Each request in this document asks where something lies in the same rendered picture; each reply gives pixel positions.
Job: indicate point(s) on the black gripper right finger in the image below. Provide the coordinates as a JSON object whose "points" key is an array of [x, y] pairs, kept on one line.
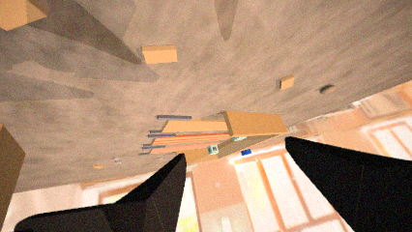
{"points": [[371, 192]]}

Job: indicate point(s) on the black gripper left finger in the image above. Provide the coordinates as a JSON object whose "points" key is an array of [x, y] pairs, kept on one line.
{"points": [[153, 206]]}

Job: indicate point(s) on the blue short cylinder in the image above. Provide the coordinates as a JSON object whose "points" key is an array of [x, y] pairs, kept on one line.
{"points": [[246, 152]]}

